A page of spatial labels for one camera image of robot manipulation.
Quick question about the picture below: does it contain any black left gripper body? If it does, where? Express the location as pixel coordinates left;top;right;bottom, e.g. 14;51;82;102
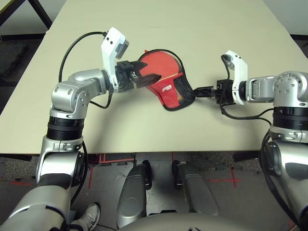
115;60;135;93

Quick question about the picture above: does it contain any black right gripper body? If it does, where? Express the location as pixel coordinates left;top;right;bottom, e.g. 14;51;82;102
213;78;236;105

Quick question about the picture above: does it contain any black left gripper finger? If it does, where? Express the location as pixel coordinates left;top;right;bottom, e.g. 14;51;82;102
131;74;162;89
131;61;148;72

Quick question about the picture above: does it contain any red black paddle case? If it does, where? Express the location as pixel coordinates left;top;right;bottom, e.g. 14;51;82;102
138;49;195;112

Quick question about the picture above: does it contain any grey robot right leg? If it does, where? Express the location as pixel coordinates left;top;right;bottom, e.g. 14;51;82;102
172;160;219;216

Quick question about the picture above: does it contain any grey robot leg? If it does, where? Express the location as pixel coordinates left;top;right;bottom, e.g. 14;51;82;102
117;160;152;228
172;160;219;216

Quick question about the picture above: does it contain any black framed side table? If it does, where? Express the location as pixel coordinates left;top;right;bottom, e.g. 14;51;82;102
0;0;53;34

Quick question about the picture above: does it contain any grey robot left leg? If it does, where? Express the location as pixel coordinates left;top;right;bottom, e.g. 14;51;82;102
117;160;152;228

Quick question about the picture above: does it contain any dark foam floor mat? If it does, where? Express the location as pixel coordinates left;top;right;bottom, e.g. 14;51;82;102
0;40;29;77

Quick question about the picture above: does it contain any grey robot torso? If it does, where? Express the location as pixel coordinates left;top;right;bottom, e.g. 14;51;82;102
120;211;289;231

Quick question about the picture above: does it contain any bystander white sneaker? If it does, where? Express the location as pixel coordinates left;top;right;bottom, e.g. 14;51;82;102
69;203;101;231

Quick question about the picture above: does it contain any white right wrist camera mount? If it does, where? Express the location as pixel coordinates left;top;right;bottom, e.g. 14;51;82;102
220;50;248;106

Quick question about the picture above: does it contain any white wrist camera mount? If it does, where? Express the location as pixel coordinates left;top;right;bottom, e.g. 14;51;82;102
100;27;130;94
220;50;248;106

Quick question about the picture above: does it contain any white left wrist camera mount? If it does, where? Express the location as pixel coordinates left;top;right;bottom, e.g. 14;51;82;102
100;27;130;94

